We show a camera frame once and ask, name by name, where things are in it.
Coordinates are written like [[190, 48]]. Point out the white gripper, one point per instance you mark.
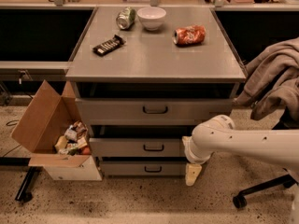
[[191, 150]]

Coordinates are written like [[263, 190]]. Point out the grey hoodie on chair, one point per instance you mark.
[[273, 80]]

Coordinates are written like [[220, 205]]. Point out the grey drawer cabinet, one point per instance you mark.
[[153, 57]]

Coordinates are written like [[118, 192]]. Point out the grey top drawer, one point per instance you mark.
[[152, 103]]

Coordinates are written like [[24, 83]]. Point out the grey drawer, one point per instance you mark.
[[139, 141], [142, 166], [152, 103]]

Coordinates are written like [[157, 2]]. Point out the crushed orange soda can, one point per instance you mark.
[[189, 35]]

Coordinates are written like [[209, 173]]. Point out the cardboard box with trash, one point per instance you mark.
[[45, 120]]

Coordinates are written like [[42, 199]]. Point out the grey bottom drawer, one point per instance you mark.
[[142, 166]]

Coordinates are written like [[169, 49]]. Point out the black desk leg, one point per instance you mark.
[[24, 193]]

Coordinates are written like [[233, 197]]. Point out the white bowl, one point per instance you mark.
[[151, 18]]

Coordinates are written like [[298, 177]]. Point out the black office chair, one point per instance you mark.
[[286, 122]]

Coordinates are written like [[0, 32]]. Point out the crushed green soda can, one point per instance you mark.
[[126, 18]]

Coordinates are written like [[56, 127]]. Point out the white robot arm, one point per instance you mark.
[[279, 147]]

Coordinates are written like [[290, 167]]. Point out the black snack bar wrapper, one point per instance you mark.
[[108, 46]]

